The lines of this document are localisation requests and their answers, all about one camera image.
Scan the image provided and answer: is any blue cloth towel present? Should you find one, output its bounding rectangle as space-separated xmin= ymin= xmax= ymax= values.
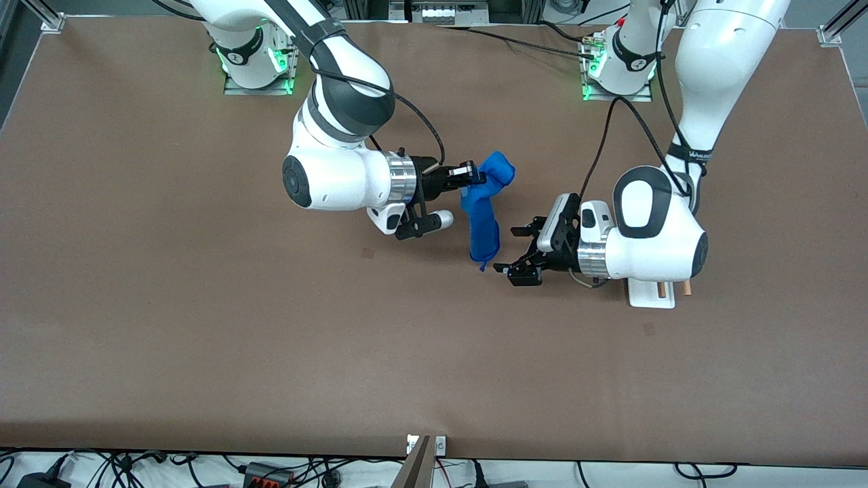
xmin=460 ymin=151 xmax=515 ymax=272

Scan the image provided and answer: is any white rack with wooden rods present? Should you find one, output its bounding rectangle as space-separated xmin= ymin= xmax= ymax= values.
xmin=625 ymin=278 xmax=692 ymax=309

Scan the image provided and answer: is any white power strip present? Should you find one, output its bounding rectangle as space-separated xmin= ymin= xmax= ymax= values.
xmin=410 ymin=0 xmax=490 ymax=25

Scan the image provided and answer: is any grey metal pole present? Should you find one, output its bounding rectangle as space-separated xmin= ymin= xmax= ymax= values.
xmin=390 ymin=435 xmax=435 ymax=488

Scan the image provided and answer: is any black orange connector box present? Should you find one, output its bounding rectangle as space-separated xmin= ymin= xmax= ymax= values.
xmin=243 ymin=462 xmax=294 ymax=488

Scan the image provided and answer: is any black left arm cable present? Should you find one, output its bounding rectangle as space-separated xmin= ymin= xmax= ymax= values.
xmin=580 ymin=95 xmax=699 ymax=201

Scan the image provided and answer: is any black cable on table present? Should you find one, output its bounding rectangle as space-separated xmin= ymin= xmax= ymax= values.
xmin=437 ymin=24 xmax=597 ymax=60

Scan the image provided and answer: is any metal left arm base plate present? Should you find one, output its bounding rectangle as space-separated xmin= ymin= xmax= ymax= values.
xmin=582 ymin=34 xmax=653 ymax=102

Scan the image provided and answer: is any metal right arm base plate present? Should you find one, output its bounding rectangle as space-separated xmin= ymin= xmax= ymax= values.
xmin=224 ymin=30 xmax=299 ymax=96

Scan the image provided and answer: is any aluminium corner bracket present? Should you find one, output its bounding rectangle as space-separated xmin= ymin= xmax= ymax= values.
xmin=20 ymin=0 xmax=66 ymax=33
xmin=817 ymin=0 xmax=868 ymax=47

